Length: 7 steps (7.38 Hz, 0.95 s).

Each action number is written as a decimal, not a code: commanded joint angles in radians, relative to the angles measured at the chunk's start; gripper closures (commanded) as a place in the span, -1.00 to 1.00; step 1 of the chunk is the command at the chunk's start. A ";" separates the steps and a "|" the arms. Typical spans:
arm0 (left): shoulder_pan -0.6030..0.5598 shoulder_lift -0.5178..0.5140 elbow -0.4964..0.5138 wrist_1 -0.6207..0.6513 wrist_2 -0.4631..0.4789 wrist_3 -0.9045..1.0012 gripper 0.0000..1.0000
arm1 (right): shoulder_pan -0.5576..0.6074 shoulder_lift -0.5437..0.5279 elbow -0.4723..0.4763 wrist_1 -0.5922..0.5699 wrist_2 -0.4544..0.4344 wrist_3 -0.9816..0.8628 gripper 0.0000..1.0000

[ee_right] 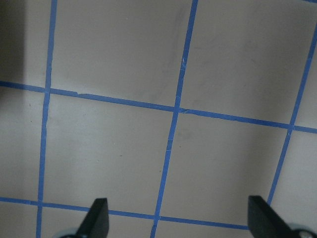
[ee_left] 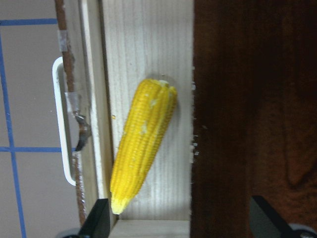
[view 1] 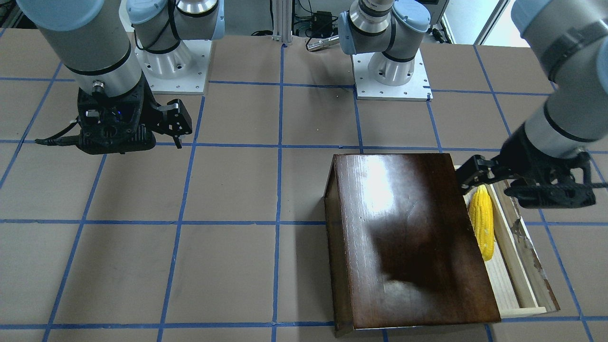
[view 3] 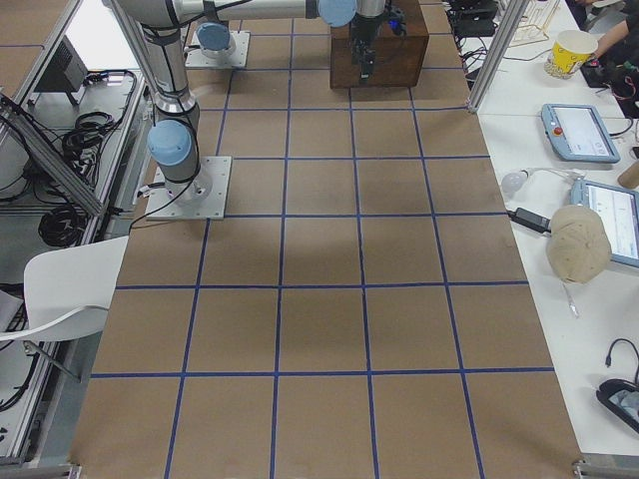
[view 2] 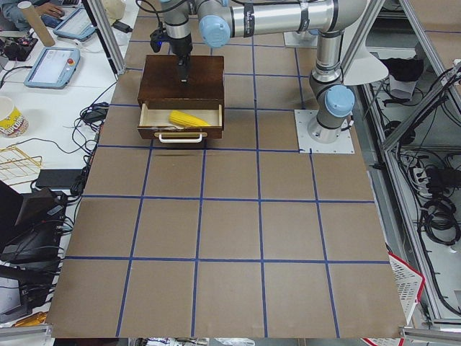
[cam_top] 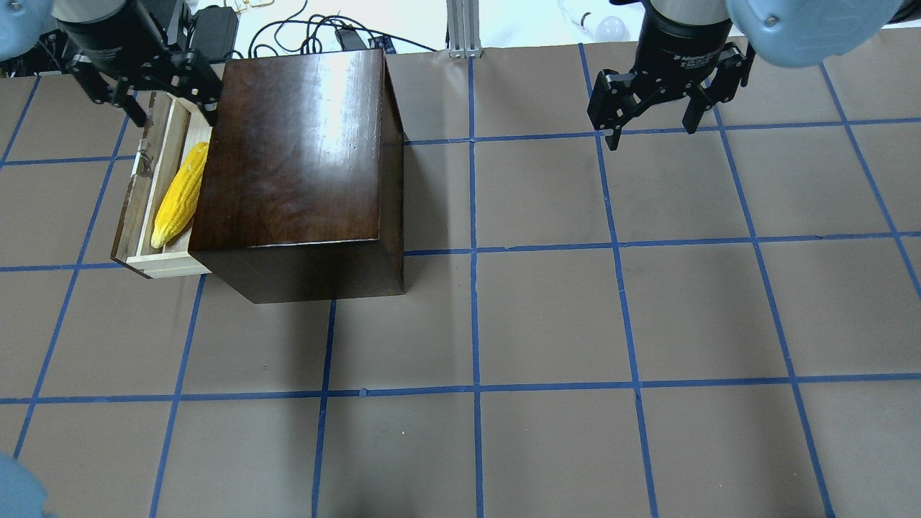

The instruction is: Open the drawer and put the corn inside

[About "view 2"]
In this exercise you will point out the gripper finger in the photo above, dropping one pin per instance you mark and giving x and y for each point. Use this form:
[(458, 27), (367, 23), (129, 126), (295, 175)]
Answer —
[(183, 71)]

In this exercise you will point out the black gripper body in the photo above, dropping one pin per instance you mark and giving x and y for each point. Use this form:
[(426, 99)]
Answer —
[(180, 46)]

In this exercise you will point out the yellow corn cob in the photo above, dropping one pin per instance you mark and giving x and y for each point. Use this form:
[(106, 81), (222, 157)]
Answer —
[(186, 120)]

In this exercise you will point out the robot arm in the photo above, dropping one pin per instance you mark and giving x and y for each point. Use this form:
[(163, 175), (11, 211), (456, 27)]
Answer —
[(219, 22)]

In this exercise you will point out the dark wooden drawer cabinet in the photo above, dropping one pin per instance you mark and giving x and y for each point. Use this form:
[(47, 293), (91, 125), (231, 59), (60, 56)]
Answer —
[(163, 87)]

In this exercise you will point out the blue teach pendant far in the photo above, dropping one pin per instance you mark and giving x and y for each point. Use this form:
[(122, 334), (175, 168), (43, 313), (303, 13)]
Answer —
[(76, 26)]

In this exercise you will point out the blue teach pendant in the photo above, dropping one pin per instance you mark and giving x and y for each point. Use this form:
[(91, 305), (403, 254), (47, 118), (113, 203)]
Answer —
[(53, 68), (76, 26)]

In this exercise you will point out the blue teach pendant near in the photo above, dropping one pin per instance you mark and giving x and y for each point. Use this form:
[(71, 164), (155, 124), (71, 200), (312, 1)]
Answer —
[(53, 68)]

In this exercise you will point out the cardboard tube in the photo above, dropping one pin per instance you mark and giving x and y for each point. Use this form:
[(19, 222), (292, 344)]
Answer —
[(32, 15)]

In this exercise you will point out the white lamp shade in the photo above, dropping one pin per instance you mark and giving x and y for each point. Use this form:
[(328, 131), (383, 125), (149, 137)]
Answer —
[(356, 65)]

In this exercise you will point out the paper popcorn cup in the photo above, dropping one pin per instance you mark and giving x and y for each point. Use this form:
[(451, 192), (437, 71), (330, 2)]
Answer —
[(13, 123)]

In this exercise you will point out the red white plastic basket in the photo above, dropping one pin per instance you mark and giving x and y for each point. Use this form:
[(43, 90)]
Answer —
[(409, 283)]

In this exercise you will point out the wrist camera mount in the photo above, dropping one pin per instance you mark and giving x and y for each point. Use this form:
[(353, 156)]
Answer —
[(158, 37)]

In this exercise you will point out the aluminium frame post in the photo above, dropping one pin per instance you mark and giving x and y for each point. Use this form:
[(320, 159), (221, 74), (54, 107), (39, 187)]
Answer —
[(100, 22)]

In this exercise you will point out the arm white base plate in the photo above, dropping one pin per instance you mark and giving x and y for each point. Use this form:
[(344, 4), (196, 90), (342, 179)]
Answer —
[(306, 39), (314, 139)]

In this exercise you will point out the gold wire rack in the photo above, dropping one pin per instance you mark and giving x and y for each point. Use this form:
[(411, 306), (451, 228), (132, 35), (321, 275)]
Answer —
[(17, 167)]

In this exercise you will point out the aluminium frame structure right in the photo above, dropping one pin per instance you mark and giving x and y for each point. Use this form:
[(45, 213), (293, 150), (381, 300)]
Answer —
[(409, 125)]

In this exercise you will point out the orange screwdriver handle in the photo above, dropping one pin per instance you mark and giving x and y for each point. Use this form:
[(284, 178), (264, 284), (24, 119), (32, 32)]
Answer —
[(32, 320)]

